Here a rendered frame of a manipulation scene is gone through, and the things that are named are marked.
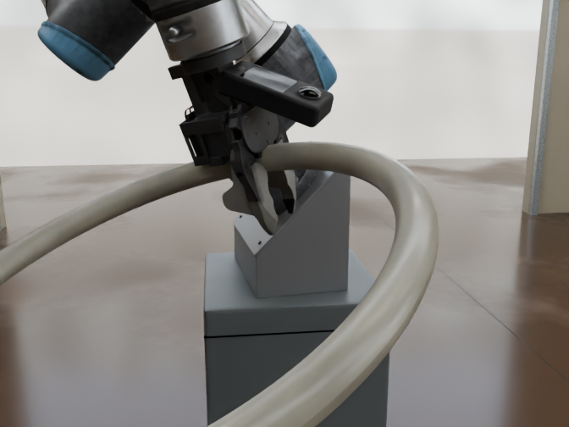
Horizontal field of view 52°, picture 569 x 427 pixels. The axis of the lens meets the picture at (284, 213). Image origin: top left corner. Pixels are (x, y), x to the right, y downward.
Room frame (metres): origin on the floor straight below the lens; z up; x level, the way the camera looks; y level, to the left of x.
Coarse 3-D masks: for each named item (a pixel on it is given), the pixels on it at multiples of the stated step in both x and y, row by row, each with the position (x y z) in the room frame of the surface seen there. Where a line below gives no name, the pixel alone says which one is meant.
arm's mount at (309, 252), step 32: (320, 192) 1.21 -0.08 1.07; (256, 224) 1.32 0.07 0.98; (288, 224) 1.19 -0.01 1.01; (320, 224) 1.21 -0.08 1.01; (256, 256) 1.18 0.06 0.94; (288, 256) 1.19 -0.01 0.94; (320, 256) 1.21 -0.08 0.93; (256, 288) 1.18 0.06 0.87; (288, 288) 1.19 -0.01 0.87; (320, 288) 1.21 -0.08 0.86
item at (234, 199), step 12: (252, 168) 0.63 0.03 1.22; (264, 168) 0.65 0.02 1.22; (264, 180) 0.64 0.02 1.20; (228, 192) 0.66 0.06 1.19; (240, 192) 0.65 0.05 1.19; (264, 192) 0.64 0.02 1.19; (228, 204) 0.66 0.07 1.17; (240, 204) 0.65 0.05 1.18; (252, 204) 0.63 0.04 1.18; (264, 204) 0.63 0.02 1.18; (264, 216) 0.64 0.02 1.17; (276, 216) 0.65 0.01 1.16; (264, 228) 0.65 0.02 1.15
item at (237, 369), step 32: (224, 256) 1.47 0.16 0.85; (352, 256) 1.47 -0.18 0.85; (224, 288) 1.24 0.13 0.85; (352, 288) 1.24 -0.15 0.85; (224, 320) 1.12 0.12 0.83; (256, 320) 1.13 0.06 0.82; (288, 320) 1.14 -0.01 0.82; (320, 320) 1.14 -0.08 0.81; (224, 352) 1.12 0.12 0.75; (256, 352) 1.13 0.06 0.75; (288, 352) 1.14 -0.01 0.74; (224, 384) 1.12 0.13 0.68; (256, 384) 1.13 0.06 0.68; (384, 384) 1.16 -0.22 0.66; (352, 416) 1.15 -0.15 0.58; (384, 416) 1.16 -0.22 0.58
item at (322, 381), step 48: (288, 144) 0.63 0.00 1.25; (336, 144) 0.58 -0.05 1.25; (144, 192) 0.67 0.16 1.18; (384, 192) 0.48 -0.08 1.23; (48, 240) 0.63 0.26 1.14; (432, 240) 0.37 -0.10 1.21; (384, 288) 0.32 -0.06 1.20; (336, 336) 0.29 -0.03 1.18; (384, 336) 0.30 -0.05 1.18; (288, 384) 0.27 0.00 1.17; (336, 384) 0.27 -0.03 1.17
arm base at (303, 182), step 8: (296, 176) 1.27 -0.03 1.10; (304, 176) 1.26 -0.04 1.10; (312, 176) 1.27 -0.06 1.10; (296, 184) 1.25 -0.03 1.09; (304, 184) 1.25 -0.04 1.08; (272, 192) 1.25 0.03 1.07; (280, 192) 1.24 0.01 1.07; (296, 192) 1.24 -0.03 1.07; (280, 200) 1.24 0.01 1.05; (296, 200) 1.24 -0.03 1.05; (280, 208) 1.25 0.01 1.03
